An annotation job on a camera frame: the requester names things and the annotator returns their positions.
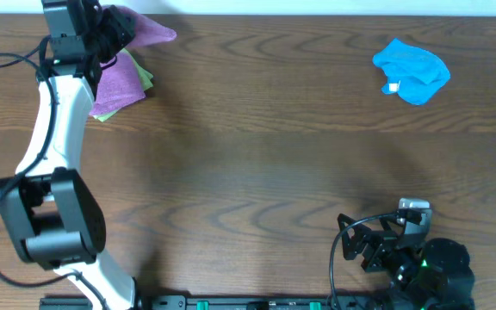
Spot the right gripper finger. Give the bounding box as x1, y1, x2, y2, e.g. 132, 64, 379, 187
338, 214, 367, 241
342, 234, 366, 260

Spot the purple microfibre cloth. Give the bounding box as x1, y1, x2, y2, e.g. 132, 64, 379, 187
116, 5, 177, 47

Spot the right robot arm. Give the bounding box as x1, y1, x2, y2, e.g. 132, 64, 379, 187
329, 208, 475, 310

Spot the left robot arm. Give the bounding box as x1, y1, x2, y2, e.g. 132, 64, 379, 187
0, 1, 140, 309

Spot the folded purple cloth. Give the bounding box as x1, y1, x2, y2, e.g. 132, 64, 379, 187
88, 52, 146, 117

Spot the folded green cloth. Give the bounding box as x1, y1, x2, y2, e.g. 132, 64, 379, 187
95, 47, 155, 123

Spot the crumpled blue cloth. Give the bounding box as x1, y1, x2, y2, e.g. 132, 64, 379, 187
372, 39, 451, 106

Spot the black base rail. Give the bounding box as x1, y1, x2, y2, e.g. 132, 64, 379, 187
39, 294, 387, 310

